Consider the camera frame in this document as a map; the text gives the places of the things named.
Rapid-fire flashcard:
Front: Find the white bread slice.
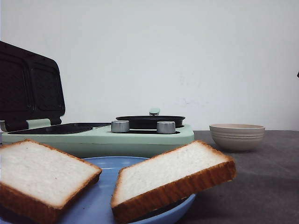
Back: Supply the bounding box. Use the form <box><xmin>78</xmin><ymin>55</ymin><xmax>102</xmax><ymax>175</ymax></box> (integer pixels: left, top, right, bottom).
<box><xmin>0</xmin><ymin>140</ymin><xmax>102</xmax><ymax>224</ymax></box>
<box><xmin>110</xmin><ymin>140</ymin><xmax>236</xmax><ymax>224</ymax></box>

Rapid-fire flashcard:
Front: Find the beige ceramic bowl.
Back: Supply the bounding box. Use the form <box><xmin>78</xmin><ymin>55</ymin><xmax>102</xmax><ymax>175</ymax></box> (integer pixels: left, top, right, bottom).
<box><xmin>209</xmin><ymin>124</ymin><xmax>265</xmax><ymax>153</ymax></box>

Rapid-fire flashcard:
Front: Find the mint green hinged lid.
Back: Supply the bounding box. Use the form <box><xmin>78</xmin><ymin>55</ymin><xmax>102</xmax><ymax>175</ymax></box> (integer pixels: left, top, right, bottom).
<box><xmin>0</xmin><ymin>42</ymin><xmax>65</xmax><ymax>132</ymax></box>

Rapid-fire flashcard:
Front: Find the mint green breakfast maker base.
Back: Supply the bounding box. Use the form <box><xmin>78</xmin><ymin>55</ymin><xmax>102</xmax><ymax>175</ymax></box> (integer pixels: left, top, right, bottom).
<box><xmin>1</xmin><ymin>123</ymin><xmax>194</xmax><ymax>158</ymax></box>

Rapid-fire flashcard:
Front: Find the right silver control knob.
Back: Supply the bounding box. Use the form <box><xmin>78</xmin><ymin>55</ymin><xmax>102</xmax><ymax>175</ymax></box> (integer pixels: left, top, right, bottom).
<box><xmin>157</xmin><ymin>121</ymin><xmax>176</xmax><ymax>134</ymax></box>

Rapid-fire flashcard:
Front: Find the silver control knob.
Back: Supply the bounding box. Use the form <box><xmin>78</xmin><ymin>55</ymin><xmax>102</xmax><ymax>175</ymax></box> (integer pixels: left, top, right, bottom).
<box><xmin>111</xmin><ymin>120</ymin><xmax>130</xmax><ymax>133</ymax></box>
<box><xmin>157</xmin><ymin>121</ymin><xmax>176</xmax><ymax>134</ymax></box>

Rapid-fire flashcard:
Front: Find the left silver control knob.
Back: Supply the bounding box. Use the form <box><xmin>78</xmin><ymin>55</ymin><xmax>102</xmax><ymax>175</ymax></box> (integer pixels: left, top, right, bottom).
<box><xmin>111</xmin><ymin>120</ymin><xmax>130</xmax><ymax>133</ymax></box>

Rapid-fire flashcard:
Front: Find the blue plate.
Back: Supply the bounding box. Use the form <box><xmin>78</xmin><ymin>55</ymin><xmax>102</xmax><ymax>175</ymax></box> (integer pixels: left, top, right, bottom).
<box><xmin>58</xmin><ymin>156</ymin><xmax>196</xmax><ymax>224</ymax></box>

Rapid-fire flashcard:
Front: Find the black frying pan green handle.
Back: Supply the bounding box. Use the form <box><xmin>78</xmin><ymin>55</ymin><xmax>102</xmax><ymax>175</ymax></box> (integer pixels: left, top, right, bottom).
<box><xmin>116</xmin><ymin>108</ymin><xmax>185</xmax><ymax>129</ymax></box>

